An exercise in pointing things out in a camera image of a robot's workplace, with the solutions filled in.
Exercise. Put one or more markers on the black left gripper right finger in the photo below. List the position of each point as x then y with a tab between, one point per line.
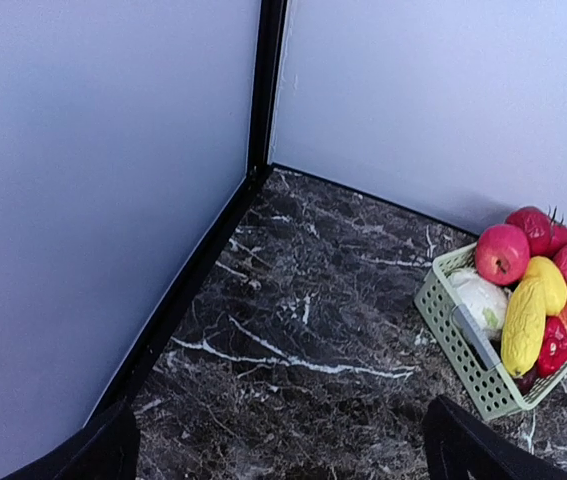
460	446

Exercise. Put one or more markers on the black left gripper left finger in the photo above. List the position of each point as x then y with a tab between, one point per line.
106	448

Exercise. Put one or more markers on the yellow wrinkled banana-like fruit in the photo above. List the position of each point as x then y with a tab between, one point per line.
524	327

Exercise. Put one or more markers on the green perforated plastic basket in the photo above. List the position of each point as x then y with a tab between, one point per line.
476	362

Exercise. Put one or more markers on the dark purple fruit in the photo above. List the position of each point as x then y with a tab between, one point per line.
526	382

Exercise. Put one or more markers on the red bell pepper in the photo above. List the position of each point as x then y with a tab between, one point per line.
553	353

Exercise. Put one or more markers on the white cabbage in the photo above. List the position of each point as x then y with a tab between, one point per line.
486	302

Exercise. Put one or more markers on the yellow lemon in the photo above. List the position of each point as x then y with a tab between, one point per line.
553	284

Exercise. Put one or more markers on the red apple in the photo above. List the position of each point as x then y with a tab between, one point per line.
502	254

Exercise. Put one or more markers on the black enclosure frame post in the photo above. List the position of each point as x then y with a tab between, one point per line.
266	69

